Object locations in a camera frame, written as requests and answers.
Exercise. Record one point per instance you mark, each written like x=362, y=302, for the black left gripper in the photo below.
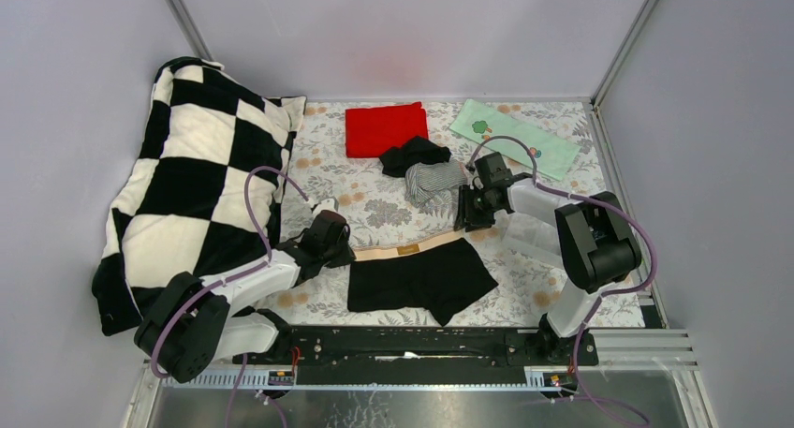
x=347, y=257

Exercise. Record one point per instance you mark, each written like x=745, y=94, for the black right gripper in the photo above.
x=465, y=217

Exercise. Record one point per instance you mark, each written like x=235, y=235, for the black underwear beige waistband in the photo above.
x=444, y=280

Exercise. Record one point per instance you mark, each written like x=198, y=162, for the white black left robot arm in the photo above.
x=196, y=321

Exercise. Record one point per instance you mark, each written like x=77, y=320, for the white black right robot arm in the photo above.
x=591, y=235

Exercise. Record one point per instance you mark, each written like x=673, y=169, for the grey striped underwear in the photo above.
x=423, y=182

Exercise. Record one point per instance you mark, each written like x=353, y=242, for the clear plastic organizer box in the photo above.
x=534, y=238

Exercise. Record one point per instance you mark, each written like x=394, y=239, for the mint green printed cloth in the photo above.
x=478, y=122

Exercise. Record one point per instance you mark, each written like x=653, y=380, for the floral table cloth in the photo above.
x=379, y=215

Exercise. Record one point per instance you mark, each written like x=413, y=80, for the black crumpled garment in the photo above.
x=396, y=161

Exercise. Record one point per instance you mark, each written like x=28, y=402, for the red folded cloth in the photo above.
x=370, y=132

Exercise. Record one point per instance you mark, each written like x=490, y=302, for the black white checkered blanket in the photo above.
x=205, y=193

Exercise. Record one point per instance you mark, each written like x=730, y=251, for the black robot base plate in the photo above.
x=335, y=345

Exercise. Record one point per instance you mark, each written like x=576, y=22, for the aluminium frame rail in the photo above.
x=644, y=376

